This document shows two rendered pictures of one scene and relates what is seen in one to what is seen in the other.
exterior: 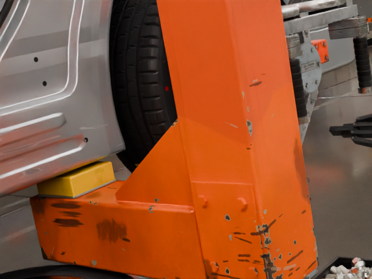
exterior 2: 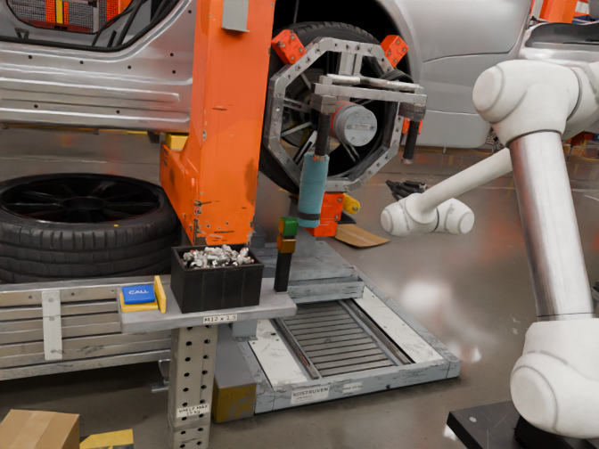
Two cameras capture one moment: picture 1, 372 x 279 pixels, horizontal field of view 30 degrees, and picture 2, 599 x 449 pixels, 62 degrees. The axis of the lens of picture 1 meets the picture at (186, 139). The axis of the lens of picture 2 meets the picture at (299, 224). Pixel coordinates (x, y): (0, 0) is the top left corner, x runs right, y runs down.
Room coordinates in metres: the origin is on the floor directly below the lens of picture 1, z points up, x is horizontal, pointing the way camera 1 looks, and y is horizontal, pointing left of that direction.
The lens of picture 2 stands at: (0.11, -0.83, 1.07)
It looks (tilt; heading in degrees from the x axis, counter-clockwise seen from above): 19 degrees down; 22
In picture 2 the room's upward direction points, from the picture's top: 8 degrees clockwise
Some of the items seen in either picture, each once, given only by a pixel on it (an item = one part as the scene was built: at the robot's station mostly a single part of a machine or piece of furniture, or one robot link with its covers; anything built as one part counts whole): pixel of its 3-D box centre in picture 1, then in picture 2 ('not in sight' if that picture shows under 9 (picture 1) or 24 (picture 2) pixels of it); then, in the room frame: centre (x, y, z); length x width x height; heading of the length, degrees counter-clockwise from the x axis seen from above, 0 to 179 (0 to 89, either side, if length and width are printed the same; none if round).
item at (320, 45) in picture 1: (310, 53); (407, 124); (2.10, -0.42, 0.85); 0.09 x 0.08 x 0.07; 138
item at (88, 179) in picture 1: (75, 178); (186, 140); (1.61, 0.28, 0.71); 0.14 x 0.14 x 0.05; 48
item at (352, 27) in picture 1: (347, 26); (412, 110); (1.85, -0.47, 0.93); 0.09 x 0.05 x 0.05; 48
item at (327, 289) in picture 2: not in sight; (295, 274); (1.97, -0.08, 0.13); 0.50 x 0.36 x 0.10; 138
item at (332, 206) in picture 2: not in sight; (319, 208); (1.88, -0.18, 0.48); 0.16 x 0.12 x 0.17; 48
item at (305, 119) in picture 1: (295, 89); (322, 135); (1.57, -0.27, 0.83); 0.04 x 0.04 x 0.16
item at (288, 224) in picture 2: not in sight; (288, 225); (1.22, -0.35, 0.64); 0.04 x 0.04 x 0.04; 48
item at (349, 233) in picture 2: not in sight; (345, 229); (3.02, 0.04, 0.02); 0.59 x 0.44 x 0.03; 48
